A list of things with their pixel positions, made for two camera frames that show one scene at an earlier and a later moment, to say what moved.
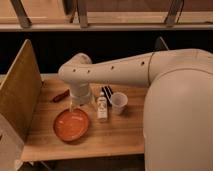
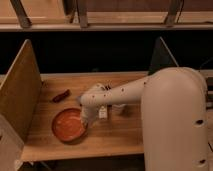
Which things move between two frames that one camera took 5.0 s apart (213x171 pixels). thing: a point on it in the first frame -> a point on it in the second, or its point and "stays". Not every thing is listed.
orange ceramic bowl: (71, 125) stays
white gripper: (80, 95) -> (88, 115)
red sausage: (57, 98) stays
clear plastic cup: (119, 101) stays
